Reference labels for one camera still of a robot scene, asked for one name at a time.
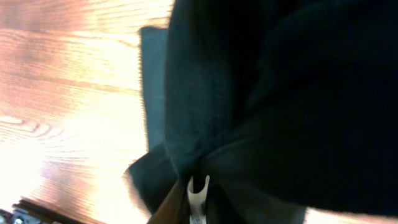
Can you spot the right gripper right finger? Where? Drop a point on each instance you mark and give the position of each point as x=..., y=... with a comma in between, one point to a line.
x=229, y=203

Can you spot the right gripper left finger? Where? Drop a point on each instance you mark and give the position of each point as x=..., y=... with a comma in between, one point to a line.
x=175, y=208

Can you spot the black t-shirt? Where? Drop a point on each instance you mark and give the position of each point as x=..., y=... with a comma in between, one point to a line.
x=295, y=98

